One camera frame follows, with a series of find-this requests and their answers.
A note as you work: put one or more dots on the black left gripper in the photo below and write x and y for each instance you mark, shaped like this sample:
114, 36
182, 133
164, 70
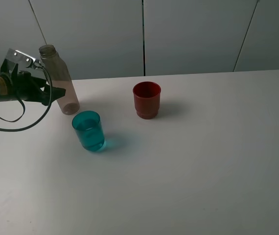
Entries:
15, 84

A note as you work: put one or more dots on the teal translucent plastic cup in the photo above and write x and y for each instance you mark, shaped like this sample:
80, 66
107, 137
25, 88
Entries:
87, 125

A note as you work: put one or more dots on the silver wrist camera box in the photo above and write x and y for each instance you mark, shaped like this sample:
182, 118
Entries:
22, 59

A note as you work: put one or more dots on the clear smoky plastic bottle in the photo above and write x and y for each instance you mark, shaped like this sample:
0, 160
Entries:
60, 76

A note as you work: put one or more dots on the red plastic cup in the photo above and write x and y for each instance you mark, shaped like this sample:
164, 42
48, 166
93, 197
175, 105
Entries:
147, 99

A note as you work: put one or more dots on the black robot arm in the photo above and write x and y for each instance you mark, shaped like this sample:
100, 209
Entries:
17, 84

